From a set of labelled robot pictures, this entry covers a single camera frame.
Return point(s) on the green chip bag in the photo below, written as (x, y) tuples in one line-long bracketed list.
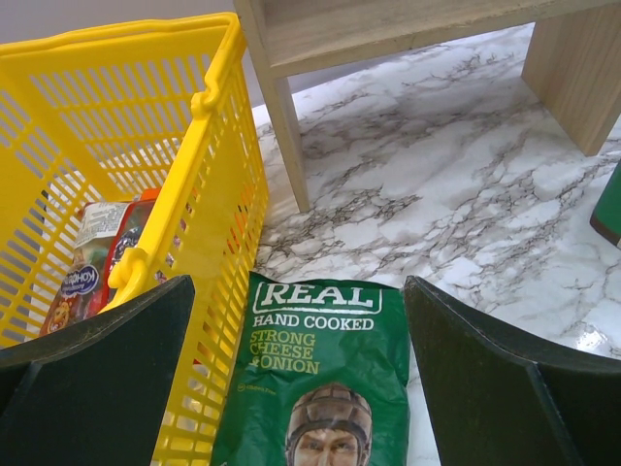
[(321, 377)]

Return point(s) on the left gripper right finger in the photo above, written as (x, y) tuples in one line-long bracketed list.
[(498, 395)]

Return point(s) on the green roll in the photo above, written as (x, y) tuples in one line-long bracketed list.
[(606, 216)]

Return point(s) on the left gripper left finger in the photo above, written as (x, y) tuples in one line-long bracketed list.
[(95, 392)]

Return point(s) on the yellow plastic shopping basket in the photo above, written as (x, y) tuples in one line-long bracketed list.
[(104, 114)]

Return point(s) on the orange snack packet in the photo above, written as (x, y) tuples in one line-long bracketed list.
[(150, 194)]

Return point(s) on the red candy bag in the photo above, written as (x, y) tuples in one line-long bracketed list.
[(107, 230)]

